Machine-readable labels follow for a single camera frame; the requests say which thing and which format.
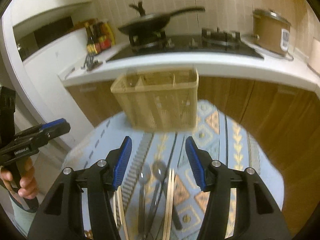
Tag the brown rice cooker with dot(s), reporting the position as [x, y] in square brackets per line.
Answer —
[272, 31]

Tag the left hand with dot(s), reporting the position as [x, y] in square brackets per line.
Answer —
[29, 187]

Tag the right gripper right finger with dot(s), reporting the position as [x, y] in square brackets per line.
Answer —
[214, 177]

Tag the black gas stove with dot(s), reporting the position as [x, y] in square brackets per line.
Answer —
[209, 40]

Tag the black spoon on mat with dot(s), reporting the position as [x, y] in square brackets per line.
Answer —
[159, 170]

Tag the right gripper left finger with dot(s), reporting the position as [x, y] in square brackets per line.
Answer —
[105, 176]

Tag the sauce bottle red label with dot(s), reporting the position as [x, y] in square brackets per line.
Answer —
[104, 40]

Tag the sauce bottle yellow label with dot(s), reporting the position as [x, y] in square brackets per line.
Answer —
[93, 46]

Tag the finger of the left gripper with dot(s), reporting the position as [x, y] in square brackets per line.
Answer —
[55, 128]

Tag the wooden chopstick left pair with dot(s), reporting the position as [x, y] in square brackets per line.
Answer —
[118, 207]

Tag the black wok pan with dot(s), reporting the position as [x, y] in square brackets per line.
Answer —
[154, 21]

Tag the wooden chopstick on mat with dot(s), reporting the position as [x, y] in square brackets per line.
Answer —
[169, 205]

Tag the grey metal spoon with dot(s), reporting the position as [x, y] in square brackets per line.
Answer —
[143, 179]

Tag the left forearm grey sleeve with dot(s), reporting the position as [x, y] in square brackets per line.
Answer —
[22, 219]

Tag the beige plastic utensil basket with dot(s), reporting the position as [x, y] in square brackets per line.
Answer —
[161, 100]

